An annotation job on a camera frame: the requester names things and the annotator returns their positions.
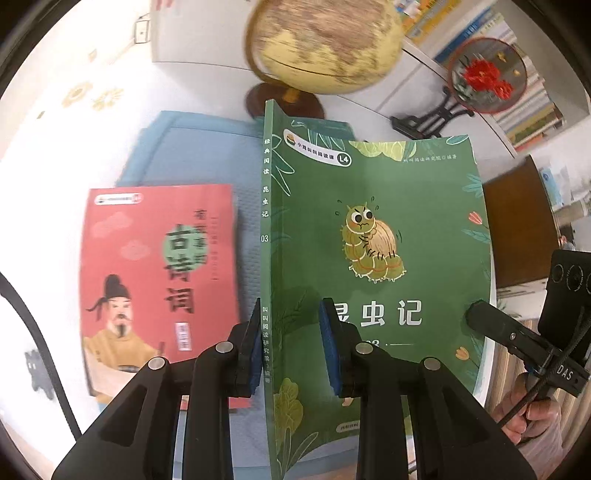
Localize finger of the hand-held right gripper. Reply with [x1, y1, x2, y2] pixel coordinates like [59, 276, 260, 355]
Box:
[465, 300, 555, 365]

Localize green book with caterpillar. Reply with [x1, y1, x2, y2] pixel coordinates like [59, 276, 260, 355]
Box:
[259, 98, 492, 480]

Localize yellow antique globe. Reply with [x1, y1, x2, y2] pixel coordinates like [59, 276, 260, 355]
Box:
[242, 0, 407, 121]

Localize person's right hand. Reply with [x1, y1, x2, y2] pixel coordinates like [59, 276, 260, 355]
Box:
[492, 373, 565, 444]

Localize red book with poet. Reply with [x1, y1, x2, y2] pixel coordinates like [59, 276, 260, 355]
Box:
[78, 184, 252, 409]

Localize rows of shelved books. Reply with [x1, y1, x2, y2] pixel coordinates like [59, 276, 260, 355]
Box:
[402, 0, 566, 151]

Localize white bookshelf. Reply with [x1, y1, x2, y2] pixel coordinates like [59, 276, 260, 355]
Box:
[152, 0, 571, 158]

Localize light blue quilted mat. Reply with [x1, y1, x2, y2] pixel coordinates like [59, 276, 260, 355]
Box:
[90, 110, 358, 480]

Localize black carved fan stand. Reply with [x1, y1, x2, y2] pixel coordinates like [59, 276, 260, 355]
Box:
[390, 90, 474, 139]

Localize brown wooden furniture panel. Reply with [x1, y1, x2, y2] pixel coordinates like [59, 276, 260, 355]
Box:
[482, 154, 559, 289]

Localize thick black cable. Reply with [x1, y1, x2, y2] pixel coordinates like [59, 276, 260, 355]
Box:
[0, 272, 81, 437]

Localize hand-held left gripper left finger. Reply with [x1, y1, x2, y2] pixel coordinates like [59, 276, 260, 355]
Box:
[51, 298, 265, 480]

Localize round embroidered flower fan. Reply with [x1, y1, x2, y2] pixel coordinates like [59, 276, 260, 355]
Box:
[445, 37, 529, 115]

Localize pale blue packet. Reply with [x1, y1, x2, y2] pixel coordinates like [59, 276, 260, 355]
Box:
[539, 168, 563, 207]

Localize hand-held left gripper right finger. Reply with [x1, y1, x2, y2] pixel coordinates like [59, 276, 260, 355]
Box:
[320, 298, 539, 480]

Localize yellow flower wall sticker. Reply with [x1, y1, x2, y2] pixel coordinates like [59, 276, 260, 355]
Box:
[62, 82, 95, 106]
[91, 88, 125, 112]

